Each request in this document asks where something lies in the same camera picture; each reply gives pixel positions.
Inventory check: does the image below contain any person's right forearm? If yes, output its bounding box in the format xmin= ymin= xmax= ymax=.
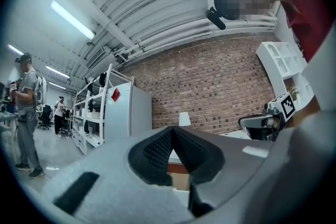
xmin=285 ymin=97 xmax=322 ymax=130

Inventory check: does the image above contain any black head-worn camera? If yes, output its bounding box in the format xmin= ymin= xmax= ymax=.
xmin=205 ymin=6 xmax=227 ymax=31

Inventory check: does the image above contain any white refrigerator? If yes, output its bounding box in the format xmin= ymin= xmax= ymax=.
xmin=104 ymin=83 xmax=153 ymax=140

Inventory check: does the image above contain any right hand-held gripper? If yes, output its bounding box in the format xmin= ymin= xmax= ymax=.
xmin=238 ymin=91 xmax=295 ymax=141

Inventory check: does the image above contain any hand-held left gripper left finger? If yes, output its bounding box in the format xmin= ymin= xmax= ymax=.
xmin=40 ymin=125 xmax=196 ymax=224

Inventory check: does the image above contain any white ceiling air vent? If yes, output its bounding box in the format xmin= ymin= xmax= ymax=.
xmin=85 ymin=46 xmax=104 ymax=69

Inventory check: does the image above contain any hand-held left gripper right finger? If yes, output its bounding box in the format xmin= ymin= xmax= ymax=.
xmin=172 ymin=110 xmax=336 ymax=224

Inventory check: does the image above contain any white shelving rack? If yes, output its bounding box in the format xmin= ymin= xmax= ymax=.
xmin=71 ymin=63 xmax=134 ymax=156

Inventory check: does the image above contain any person's red shirt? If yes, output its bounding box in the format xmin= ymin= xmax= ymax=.
xmin=267 ymin=0 xmax=332 ymax=62

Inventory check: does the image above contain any ceiling tube light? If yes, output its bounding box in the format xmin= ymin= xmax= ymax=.
xmin=49 ymin=81 xmax=66 ymax=90
xmin=50 ymin=0 xmax=96 ymax=40
xmin=7 ymin=44 xmax=25 ymax=56
xmin=46 ymin=65 xmax=70 ymax=79

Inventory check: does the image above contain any red diamond sticker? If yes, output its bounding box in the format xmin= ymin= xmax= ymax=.
xmin=111 ymin=88 xmax=122 ymax=103

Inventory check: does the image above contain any white cubby shelf unit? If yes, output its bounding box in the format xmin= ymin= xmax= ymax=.
xmin=256 ymin=41 xmax=315 ymax=114

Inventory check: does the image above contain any black office chair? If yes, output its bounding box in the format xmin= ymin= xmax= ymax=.
xmin=37 ymin=104 xmax=53 ymax=131

